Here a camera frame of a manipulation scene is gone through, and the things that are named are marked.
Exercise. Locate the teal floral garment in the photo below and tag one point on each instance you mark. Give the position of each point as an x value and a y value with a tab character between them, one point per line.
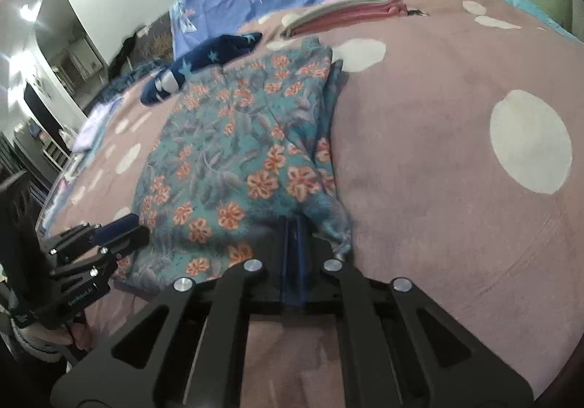
237	152

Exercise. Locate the lavender cloth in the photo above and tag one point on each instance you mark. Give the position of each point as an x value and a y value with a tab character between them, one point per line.
98	122

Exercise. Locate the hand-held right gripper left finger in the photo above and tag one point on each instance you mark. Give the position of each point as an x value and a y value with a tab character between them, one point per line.
289	262

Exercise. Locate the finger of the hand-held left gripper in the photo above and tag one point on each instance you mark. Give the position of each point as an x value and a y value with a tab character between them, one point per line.
114	227
130	241

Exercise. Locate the pink folded clothes stack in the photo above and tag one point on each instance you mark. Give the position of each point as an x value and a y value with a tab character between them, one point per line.
346	10

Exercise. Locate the white shelf unit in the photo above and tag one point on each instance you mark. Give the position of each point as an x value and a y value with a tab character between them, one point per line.
48	147

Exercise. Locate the pink polka dot bedsheet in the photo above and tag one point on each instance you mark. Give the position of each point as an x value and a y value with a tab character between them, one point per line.
433	170

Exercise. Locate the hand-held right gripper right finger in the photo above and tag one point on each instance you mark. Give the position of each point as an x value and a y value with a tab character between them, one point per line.
303	262

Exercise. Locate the navy star print blanket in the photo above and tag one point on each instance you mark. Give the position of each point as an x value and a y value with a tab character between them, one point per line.
200	58

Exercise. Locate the light blue cloth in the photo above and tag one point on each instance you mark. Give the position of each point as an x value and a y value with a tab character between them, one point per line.
534	13

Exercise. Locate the brown patterned headboard panel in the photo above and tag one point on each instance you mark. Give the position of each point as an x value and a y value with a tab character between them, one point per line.
153	40

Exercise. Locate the person's left hand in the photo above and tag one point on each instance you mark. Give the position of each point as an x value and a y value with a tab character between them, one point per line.
81	337

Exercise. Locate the dark teal blanket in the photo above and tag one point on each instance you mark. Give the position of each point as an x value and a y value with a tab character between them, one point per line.
130	77

